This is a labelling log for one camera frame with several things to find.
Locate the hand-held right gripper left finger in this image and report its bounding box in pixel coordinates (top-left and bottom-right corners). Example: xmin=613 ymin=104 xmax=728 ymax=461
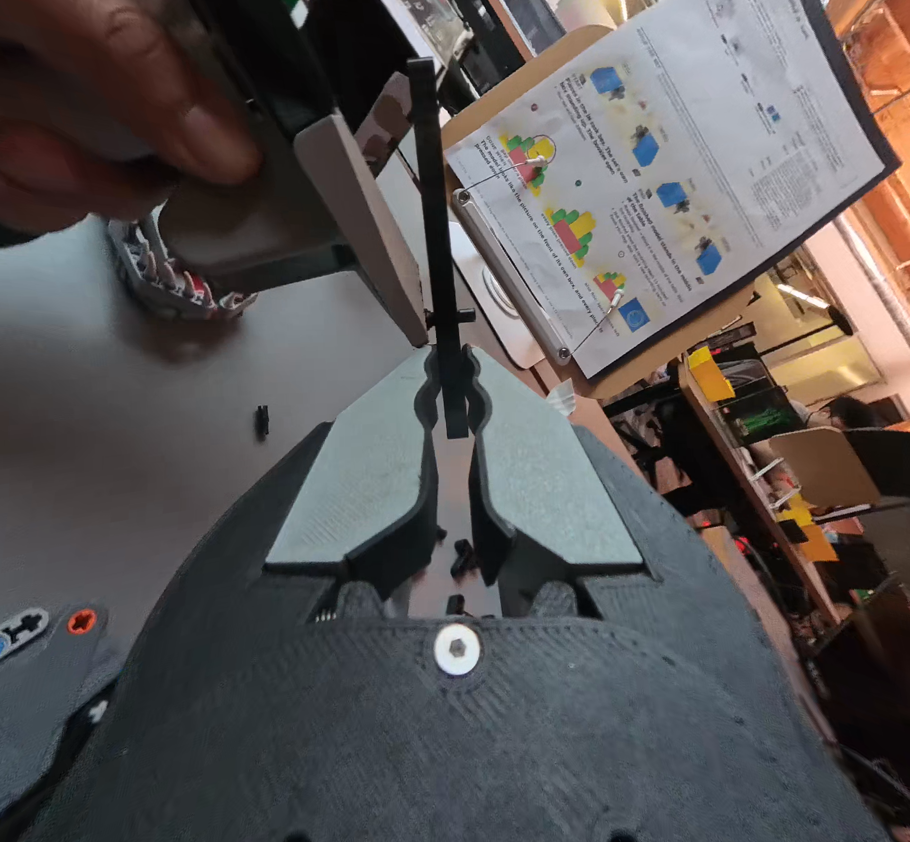
xmin=264 ymin=346 xmax=439 ymax=599

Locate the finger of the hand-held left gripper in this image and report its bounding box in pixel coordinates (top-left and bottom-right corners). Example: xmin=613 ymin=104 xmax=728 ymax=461
xmin=293 ymin=113 xmax=431 ymax=349

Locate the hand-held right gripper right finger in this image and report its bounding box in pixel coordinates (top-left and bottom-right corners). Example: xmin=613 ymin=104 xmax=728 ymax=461
xmin=462 ymin=346 xmax=645 ymax=588

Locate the long black lego beam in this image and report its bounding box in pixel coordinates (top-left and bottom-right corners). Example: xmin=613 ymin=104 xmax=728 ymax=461
xmin=407 ymin=57 xmax=477 ymax=440

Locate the grey toothed lego jaw assembly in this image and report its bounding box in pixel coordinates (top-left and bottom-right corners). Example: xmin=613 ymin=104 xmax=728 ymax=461
xmin=107 ymin=213 xmax=259 ymax=323

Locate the person's left hand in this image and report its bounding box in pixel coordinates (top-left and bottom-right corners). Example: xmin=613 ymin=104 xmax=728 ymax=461
xmin=0 ymin=0 xmax=264 ymax=235

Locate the white stand base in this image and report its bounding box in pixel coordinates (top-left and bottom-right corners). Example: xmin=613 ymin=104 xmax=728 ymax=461
xmin=448 ymin=218 xmax=546 ymax=371

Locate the open cardboard box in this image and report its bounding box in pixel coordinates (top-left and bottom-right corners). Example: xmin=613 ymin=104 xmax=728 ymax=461
xmin=302 ymin=0 xmax=473 ymax=178

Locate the yellow bin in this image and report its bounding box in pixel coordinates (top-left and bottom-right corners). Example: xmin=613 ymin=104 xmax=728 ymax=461
xmin=687 ymin=346 xmax=737 ymax=402

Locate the wood-edged grey desk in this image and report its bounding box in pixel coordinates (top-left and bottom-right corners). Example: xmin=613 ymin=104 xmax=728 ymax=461
xmin=700 ymin=525 xmax=834 ymax=733

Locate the beige chair back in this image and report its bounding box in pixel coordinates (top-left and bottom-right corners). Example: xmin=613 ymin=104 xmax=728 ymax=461
xmin=768 ymin=426 xmax=884 ymax=510

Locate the printed instruction sheet stand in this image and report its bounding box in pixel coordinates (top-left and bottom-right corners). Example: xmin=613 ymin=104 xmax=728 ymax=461
xmin=441 ymin=0 xmax=905 ymax=400

